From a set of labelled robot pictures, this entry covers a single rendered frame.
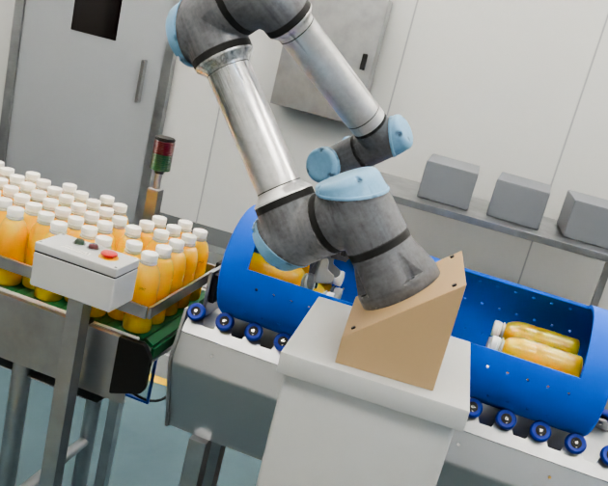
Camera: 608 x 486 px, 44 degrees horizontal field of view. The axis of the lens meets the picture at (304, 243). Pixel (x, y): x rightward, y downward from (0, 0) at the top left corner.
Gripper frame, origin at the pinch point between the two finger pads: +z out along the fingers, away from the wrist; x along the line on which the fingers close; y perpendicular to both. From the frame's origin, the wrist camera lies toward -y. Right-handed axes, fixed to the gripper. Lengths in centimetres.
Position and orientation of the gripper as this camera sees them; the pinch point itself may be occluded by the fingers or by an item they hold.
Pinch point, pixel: (311, 283)
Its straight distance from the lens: 173.7
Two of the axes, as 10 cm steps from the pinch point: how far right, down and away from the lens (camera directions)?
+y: 9.3, 3.0, -2.1
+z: -2.4, 9.3, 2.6
